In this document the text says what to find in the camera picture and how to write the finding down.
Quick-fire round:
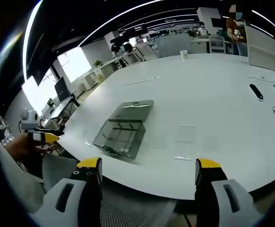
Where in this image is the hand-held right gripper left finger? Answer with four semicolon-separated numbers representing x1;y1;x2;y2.
30;157;103;227

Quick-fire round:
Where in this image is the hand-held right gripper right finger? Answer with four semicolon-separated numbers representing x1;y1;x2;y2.
194;157;255;227

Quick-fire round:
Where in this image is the transparent grey dual guide fixture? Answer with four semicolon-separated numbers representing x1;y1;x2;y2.
92;99;155;160

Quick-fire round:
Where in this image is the clear plastic divider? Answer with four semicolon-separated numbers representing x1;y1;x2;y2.
173;124;197;161

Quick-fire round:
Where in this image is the person's left hand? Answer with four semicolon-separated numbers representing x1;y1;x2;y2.
5;134;58;167

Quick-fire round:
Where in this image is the black tripod stand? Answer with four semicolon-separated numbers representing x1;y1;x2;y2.
63;93;81;112

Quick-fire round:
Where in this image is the black monitor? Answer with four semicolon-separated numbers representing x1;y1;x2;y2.
54;76;72;103

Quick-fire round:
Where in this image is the grey mesh chair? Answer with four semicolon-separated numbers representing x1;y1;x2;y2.
42;151;177;227

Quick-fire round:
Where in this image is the black remote control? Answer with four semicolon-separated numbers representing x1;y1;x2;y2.
249;83;264;101

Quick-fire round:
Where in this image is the white partition board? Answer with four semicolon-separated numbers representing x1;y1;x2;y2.
244;23;275;72

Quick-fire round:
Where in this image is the white office chair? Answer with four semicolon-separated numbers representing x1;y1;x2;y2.
208;35;226;54

